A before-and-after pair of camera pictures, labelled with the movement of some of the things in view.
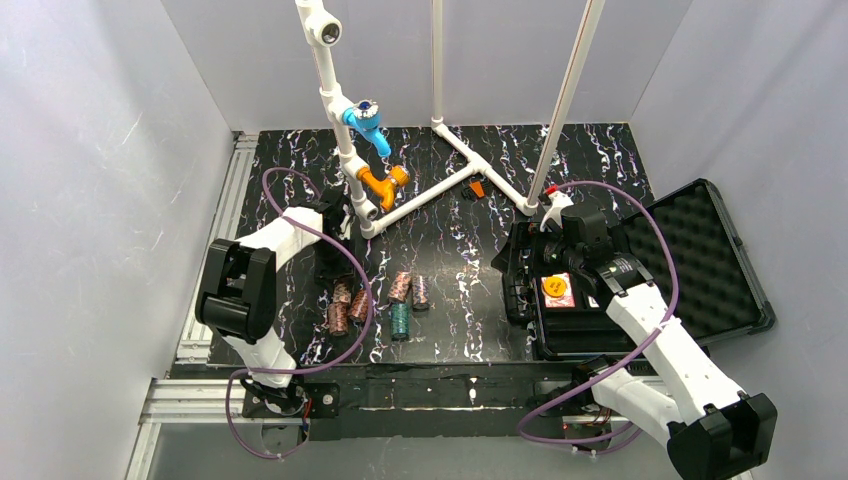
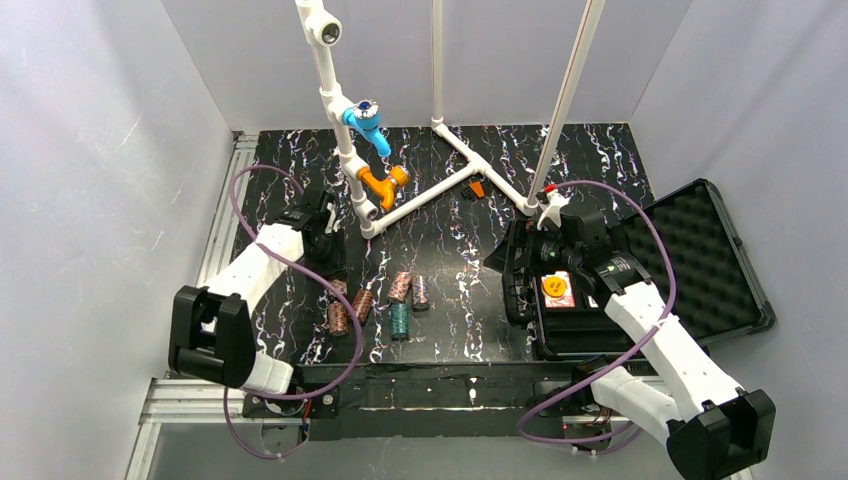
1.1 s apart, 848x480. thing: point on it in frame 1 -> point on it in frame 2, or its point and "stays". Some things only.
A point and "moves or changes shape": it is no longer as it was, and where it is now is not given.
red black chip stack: [341, 292] moves or changes shape
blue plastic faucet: [364, 116] stays
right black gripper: [553, 241] stays
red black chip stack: [360, 304] stays
